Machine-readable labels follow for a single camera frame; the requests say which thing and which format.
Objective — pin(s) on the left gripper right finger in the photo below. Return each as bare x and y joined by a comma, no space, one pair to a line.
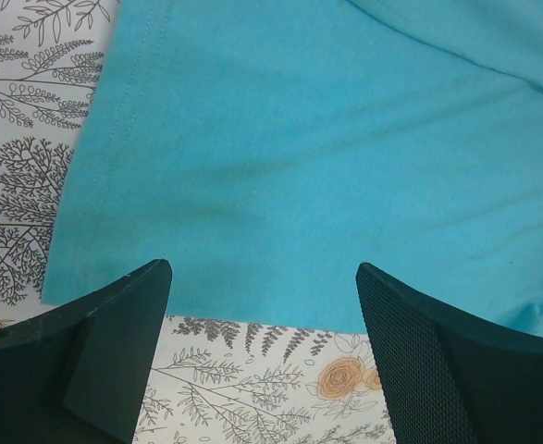
449,376

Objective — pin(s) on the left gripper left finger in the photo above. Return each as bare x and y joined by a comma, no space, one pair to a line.
78,373

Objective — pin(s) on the turquoise t shirt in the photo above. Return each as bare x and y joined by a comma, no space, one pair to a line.
267,148

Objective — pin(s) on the floral patterned table cloth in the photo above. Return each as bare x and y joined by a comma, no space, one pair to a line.
212,381

